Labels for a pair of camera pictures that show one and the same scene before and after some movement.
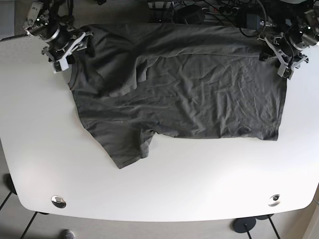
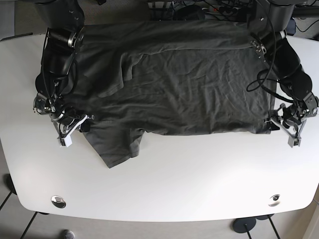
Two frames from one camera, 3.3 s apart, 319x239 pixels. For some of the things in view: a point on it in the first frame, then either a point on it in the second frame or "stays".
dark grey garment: [132, 81] stays
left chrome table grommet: [58, 201] stays
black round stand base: [243, 225] stays
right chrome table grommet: [274, 200] stays
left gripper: [63, 42] -> [64, 119]
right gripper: [288, 46] -> [293, 117]
